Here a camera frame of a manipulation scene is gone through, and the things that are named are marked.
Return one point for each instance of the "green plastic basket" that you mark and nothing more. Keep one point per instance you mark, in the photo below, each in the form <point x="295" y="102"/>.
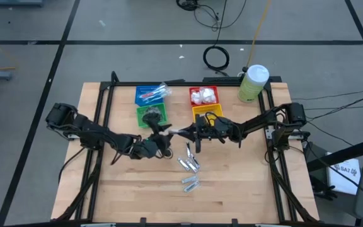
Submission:
<point x="140" y="124"/>

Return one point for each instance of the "black side table bar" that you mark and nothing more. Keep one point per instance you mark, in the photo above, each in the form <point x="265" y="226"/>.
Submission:
<point x="345" y="153"/>

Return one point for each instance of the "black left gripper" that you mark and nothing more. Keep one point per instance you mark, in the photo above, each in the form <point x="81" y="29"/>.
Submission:
<point x="151" y="149"/>

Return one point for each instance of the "blue plastic basket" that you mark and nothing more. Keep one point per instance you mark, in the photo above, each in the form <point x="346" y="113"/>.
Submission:
<point x="140" y="101"/>

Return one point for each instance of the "blue toothbrush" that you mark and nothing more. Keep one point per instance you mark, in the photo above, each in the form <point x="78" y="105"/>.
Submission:
<point x="159" y="88"/>
<point x="165" y="92"/>
<point x="156" y="98"/>

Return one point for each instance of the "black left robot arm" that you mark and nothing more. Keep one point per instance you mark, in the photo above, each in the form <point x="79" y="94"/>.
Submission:
<point x="106" y="136"/>

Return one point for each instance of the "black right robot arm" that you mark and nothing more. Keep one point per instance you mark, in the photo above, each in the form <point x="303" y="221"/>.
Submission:
<point x="257" y="121"/>

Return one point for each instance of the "black edge clamp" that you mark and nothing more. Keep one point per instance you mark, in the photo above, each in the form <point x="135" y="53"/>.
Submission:
<point x="234" y="221"/>
<point x="142" y="220"/>

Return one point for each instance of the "clear bag of white cotton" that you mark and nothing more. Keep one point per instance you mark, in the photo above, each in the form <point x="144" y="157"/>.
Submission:
<point x="203" y="90"/>
<point x="209" y="95"/>
<point x="196" y="97"/>

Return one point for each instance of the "silver metal bar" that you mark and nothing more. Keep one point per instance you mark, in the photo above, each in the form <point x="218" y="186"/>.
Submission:
<point x="273" y="225"/>
<point x="98" y="225"/>

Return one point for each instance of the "black caster foot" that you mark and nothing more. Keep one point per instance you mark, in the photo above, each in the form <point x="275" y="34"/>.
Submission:
<point x="324" y="189"/>

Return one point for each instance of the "red toothbrush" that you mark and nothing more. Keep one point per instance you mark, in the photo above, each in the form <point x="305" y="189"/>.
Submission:
<point x="147" y="95"/>

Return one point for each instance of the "black aluminium table frame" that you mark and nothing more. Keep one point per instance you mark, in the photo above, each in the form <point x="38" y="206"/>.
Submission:
<point x="175" y="84"/>

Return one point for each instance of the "red plastic basket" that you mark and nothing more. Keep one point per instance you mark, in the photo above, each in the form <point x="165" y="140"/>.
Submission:
<point x="194" y="88"/>

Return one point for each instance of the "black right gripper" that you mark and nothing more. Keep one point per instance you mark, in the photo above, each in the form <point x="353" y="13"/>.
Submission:
<point x="213" y="132"/>

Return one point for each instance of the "white printed cardboard box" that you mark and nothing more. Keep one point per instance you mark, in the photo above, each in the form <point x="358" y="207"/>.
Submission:
<point x="345" y="176"/>

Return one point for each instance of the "yellow plastic basket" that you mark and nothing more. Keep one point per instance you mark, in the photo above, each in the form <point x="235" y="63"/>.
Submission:
<point x="200" y="108"/>

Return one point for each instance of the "green wipes canister white lid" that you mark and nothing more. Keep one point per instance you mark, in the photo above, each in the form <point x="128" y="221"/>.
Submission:
<point x="252" y="85"/>

